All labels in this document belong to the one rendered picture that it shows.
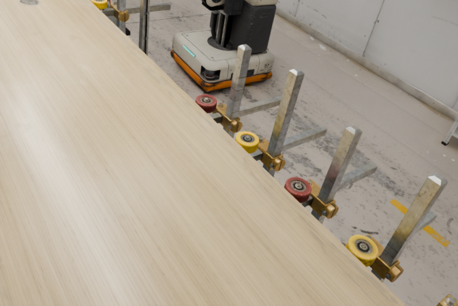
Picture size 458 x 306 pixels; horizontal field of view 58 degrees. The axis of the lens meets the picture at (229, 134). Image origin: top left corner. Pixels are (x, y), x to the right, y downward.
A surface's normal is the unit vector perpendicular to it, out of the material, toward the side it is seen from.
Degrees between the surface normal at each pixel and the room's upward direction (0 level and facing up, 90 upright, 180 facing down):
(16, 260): 0
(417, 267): 0
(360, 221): 0
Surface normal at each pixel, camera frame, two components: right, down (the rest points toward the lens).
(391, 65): -0.80, 0.26
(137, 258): 0.15, -0.79
